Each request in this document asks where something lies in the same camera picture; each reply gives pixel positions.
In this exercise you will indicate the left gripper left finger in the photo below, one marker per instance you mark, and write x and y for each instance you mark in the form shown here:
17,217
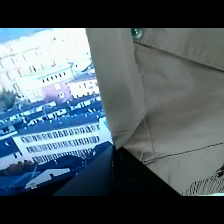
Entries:
93,181

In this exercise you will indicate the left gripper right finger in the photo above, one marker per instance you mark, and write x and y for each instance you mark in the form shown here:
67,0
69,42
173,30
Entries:
140,181

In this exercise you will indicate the beige shirt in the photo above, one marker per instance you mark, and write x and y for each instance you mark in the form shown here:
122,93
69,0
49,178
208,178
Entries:
173,106

